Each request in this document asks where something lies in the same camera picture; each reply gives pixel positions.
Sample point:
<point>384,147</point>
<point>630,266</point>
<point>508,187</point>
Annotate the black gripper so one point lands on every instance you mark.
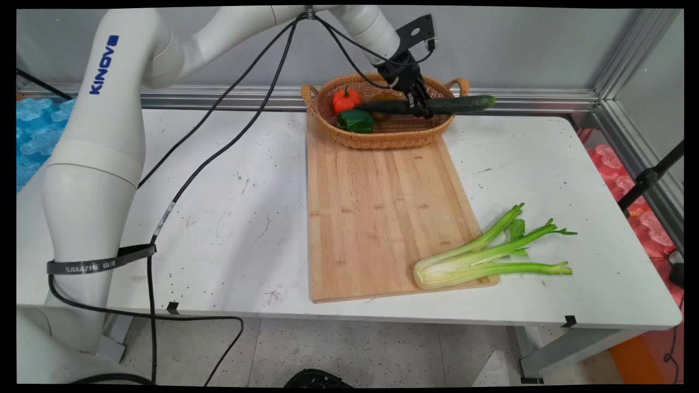
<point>398,71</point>

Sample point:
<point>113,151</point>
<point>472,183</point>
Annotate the dark green cucumber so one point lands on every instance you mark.
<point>464,104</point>

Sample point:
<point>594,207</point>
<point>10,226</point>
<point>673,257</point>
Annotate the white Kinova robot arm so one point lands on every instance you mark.
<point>93,191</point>

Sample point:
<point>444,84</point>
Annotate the woven wicker basket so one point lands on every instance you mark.
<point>404,135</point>

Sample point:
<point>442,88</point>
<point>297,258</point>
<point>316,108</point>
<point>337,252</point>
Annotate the yellow brown bell pepper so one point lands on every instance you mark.
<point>384,98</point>

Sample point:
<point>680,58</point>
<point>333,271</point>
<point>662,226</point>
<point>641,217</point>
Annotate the green bell pepper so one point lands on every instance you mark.
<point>356,122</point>

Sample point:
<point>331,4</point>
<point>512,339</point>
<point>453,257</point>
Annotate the red bell pepper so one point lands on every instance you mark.
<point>347,101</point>

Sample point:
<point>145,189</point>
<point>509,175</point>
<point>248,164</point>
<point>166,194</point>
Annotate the bamboo cutting board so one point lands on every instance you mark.
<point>377,218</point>

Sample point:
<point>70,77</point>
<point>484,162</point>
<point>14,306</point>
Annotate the green celery bunch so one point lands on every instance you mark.
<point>464,267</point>

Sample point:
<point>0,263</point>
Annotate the black tripod pole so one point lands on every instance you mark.
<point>649,177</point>

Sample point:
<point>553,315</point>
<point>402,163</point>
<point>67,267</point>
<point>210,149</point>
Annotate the red foam mat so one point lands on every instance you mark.
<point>650,229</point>

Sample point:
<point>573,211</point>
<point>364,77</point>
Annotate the black table edge clip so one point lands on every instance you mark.
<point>173,307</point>
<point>569,321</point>

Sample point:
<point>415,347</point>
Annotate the grey table leg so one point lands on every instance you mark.
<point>573,349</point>
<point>117,335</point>

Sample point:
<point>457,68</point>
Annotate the black round floor object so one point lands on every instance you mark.
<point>317,379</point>

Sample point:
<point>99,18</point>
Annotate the black power adapter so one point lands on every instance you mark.
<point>677,270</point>

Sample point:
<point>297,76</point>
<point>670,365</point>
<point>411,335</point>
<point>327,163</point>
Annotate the blue foam mat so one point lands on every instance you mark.
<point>38,131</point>

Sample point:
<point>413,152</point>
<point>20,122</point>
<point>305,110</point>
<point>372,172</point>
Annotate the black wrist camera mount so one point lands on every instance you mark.
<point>418,34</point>

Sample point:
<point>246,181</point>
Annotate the aluminium frame rail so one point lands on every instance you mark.
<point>251,97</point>
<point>639,158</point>

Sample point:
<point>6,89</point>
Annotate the aluminium frame post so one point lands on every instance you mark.
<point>633,49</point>

